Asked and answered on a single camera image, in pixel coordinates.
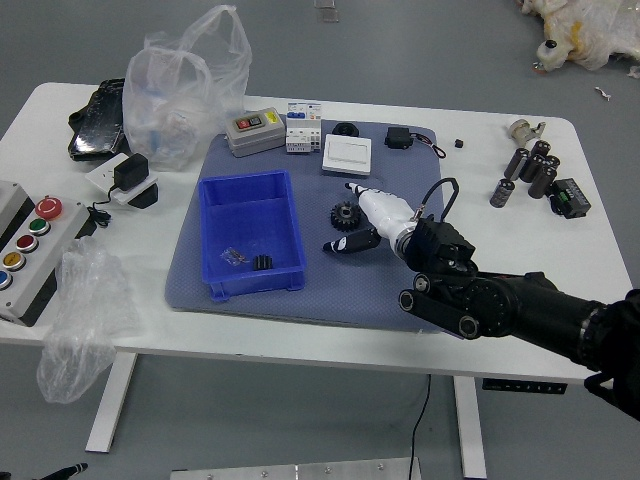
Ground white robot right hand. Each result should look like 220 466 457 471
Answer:
322 182 419 257

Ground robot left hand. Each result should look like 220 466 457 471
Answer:
42 462 89 480

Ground big black gear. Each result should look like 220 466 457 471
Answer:
328 200 362 233

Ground blue plastic box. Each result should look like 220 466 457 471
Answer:
198 170 309 304

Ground grey pushbutton control box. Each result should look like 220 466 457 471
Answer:
0 179 96 329

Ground white table leg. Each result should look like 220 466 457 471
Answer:
452 375 488 479
85 352 138 454

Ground blue-grey mat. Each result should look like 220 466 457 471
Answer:
164 118 454 335

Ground white circuit breaker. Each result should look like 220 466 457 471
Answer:
284 99 324 156

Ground crumpled clear plastic bag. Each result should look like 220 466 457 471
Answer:
36 236 144 405

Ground small clear screw bag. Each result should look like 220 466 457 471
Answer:
219 247 250 268

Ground black module green terminals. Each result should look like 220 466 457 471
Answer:
547 178 593 220

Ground clear plastic piece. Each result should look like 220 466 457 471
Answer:
313 0 342 24

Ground black table control panel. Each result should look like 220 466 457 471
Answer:
482 379 569 396

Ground silver metal plate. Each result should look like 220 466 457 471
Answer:
169 457 422 480

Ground black block under socket panel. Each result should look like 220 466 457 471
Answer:
128 183 162 210

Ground large clear plastic bag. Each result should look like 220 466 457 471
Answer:
122 4 254 172

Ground black power adapter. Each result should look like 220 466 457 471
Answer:
110 153 151 194

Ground plush toy in plastic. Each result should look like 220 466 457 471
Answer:
519 0 640 77

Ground white socket panel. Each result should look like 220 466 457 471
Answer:
84 152 160 206

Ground black plastic tray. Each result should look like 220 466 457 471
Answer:
67 77 129 162

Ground white wall switch panel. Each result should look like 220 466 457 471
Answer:
321 133 375 177

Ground black module with wires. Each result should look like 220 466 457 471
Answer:
383 126 449 161

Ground grey two-button switch box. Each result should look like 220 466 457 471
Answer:
223 107 287 159

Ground black floor cable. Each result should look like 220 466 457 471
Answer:
409 373 433 480

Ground black adapter cord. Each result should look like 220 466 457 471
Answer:
87 187 119 229

